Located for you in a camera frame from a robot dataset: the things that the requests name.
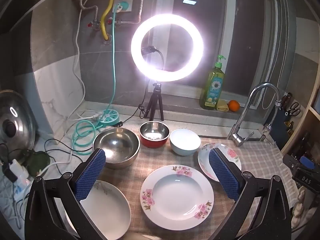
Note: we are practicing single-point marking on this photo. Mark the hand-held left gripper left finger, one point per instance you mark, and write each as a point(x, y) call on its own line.
point(91, 172)

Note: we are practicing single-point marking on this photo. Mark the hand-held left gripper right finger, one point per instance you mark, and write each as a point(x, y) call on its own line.
point(222, 175)

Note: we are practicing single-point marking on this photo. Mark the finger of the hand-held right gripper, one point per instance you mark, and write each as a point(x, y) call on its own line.
point(291, 161)
point(307, 162)

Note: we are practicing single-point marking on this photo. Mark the small deep floral plate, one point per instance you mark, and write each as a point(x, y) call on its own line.
point(230, 155)

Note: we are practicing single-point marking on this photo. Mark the large stainless steel bowl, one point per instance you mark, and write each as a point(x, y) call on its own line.
point(117, 142)

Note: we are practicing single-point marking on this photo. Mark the white leaf print plate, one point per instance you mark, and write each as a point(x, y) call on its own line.
point(110, 212)

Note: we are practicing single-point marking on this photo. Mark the large pink floral plate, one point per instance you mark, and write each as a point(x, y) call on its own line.
point(175, 195)

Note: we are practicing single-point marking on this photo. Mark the red steel bowl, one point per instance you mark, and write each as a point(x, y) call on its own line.
point(150, 143)

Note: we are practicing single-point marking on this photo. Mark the person's right hand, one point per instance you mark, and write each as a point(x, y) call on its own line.
point(298, 210)

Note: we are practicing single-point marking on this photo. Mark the beige plaid cloth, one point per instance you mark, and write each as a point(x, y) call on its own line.
point(257, 162)

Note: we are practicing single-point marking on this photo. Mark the dark knife block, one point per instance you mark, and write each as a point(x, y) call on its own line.
point(287, 127)

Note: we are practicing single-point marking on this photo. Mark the wooden shelf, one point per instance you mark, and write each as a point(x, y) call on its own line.
point(313, 120)

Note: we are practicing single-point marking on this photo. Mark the chrome faucet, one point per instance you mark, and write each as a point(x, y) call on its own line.
point(240, 127)

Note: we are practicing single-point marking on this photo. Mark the pale blue ceramic bowl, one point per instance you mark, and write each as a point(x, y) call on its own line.
point(185, 140)

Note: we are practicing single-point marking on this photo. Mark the green glass dish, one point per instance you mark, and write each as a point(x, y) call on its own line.
point(37, 160)

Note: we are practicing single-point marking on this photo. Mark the teal round power strip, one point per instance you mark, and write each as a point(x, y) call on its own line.
point(110, 116)

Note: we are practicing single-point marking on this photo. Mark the yellow sponge cloth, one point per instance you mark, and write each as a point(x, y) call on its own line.
point(222, 106)

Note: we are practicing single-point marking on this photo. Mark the orange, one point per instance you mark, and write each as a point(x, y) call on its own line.
point(234, 105)

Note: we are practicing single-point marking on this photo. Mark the white power strip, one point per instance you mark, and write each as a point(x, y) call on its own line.
point(21, 187)

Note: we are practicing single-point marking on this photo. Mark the white power adapter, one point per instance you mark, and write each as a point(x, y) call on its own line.
point(17, 166)

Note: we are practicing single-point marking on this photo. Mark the black power adapter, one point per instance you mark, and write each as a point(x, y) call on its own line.
point(8, 172)

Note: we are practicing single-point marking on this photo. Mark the green dish soap bottle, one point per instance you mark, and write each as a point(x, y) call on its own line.
point(212, 90)

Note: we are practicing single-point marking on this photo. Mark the glass pot lid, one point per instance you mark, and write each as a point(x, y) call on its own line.
point(15, 115)

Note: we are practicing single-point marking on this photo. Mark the black tripod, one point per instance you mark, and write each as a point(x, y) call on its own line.
point(156, 100)

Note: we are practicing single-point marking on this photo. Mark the teal plug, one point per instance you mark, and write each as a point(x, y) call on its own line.
point(122, 6)

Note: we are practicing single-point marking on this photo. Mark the white wall outlet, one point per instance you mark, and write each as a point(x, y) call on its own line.
point(127, 1)

